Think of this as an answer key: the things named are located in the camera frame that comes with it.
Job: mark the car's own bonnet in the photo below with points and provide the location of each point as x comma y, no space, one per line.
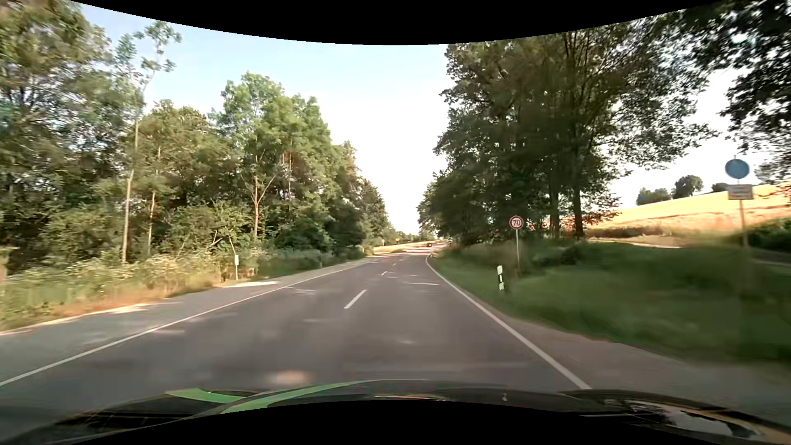
395,395

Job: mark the round speed limit sign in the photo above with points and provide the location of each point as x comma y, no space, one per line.
516,224

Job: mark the road markings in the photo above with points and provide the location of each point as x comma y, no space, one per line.
518,337

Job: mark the yellow grain field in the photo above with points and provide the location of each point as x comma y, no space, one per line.
698,213

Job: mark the group of tall trees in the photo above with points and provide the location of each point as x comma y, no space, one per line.
544,136

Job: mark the white black marker post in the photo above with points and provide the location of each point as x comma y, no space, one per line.
500,278

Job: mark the distant trees on hill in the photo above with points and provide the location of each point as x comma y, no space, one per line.
670,190

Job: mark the dark overhanging tree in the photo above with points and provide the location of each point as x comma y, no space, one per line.
757,74

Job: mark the overgrown grass verge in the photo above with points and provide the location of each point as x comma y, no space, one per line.
123,281

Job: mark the blue round sign on post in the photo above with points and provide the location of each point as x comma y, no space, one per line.
738,185

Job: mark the row of trees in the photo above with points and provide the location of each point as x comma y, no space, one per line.
185,173

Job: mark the grey asphalt road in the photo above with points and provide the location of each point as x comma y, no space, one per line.
346,346

